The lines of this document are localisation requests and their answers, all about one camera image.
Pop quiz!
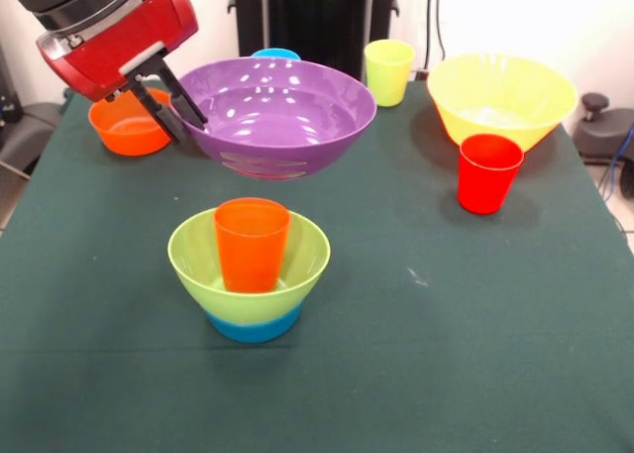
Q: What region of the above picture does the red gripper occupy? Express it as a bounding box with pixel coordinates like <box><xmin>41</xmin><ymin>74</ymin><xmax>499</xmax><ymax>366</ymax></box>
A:
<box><xmin>35</xmin><ymin>0</ymin><xmax>209</xmax><ymax>146</ymax></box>

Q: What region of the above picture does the purple bowl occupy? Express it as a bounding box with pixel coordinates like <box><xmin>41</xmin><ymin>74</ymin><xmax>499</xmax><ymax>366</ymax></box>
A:
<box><xmin>168</xmin><ymin>57</ymin><xmax>378</xmax><ymax>181</ymax></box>

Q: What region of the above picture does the orange cup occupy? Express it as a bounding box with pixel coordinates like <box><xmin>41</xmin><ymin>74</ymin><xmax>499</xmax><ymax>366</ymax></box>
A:
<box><xmin>214</xmin><ymin>197</ymin><xmax>291</xmax><ymax>293</ymax></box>

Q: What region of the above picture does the green bowl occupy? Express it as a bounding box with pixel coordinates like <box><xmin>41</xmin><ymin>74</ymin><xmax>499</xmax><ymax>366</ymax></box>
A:
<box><xmin>166</xmin><ymin>207</ymin><xmax>332</xmax><ymax>325</ymax></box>

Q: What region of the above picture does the lime green cup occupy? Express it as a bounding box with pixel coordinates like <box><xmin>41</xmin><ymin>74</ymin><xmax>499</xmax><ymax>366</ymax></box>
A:
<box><xmin>364</xmin><ymin>39</ymin><xmax>416</xmax><ymax>108</ymax></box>

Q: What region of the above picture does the blue bowl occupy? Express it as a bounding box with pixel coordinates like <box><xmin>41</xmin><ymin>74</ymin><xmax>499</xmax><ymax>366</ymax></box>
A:
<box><xmin>205</xmin><ymin>303</ymin><xmax>304</xmax><ymax>344</ymax></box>

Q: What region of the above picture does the orange bowl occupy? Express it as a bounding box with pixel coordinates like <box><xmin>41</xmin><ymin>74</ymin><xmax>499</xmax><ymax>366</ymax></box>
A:
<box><xmin>87</xmin><ymin>87</ymin><xmax>173</xmax><ymax>157</ymax></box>

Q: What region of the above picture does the blue cup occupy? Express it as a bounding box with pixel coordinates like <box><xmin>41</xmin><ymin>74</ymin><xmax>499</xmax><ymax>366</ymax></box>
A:
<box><xmin>250</xmin><ymin>48</ymin><xmax>302</xmax><ymax>61</ymax></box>

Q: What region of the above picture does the dark grey chair base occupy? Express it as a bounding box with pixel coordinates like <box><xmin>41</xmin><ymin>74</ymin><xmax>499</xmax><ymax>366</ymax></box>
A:
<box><xmin>0</xmin><ymin>101</ymin><xmax>63</xmax><ymax>176</ymax></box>

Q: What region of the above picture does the dark green tablecloth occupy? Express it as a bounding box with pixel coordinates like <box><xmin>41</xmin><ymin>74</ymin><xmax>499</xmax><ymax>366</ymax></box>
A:
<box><xmin>0</xmin><ymin>79</ymin><xmax>634</xmax><ymax>453</ymax></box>

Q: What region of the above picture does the red cup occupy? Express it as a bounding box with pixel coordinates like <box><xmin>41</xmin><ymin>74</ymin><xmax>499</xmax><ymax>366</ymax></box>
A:
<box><xmin>457</xmin><ymin>133</ymin><xmax>525</xmax><ymax>215</ymax></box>

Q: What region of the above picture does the large yellow bowl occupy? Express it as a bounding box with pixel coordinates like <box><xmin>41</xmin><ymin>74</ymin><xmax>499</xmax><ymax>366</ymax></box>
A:
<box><xmin>426</xmin><ymin>52</ymin><xmax>580</xmax><ymax>153</ymax></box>

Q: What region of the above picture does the black chair base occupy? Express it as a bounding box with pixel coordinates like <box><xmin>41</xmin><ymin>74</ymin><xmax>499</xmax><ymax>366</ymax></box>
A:
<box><xmin>573</xmin><ymin>92</ymin><xmax>634</xmax><ymax>165</ymax></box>

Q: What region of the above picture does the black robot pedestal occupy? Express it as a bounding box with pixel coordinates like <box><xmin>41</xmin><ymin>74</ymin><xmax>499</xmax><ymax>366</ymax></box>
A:
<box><xmin>228</xmin><ymin>0</ymin><xmax>415</xmax><ymax>81</ymax></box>

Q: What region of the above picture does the black hanging cable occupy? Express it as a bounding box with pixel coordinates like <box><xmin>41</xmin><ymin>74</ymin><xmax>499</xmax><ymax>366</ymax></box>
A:
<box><xmin>424</xmin><ymin>0</ymin><xmax>448</xmax><ymax>73</ymax></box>

